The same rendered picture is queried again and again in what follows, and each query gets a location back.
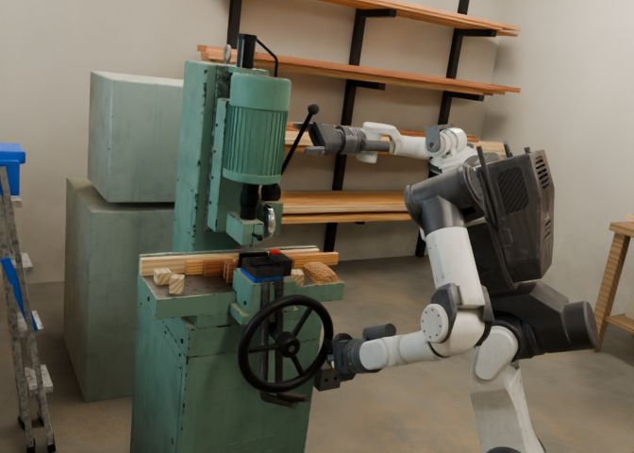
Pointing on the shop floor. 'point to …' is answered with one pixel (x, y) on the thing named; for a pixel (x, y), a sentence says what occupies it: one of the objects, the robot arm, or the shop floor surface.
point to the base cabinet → (209, 398)
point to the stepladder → (37, 380)
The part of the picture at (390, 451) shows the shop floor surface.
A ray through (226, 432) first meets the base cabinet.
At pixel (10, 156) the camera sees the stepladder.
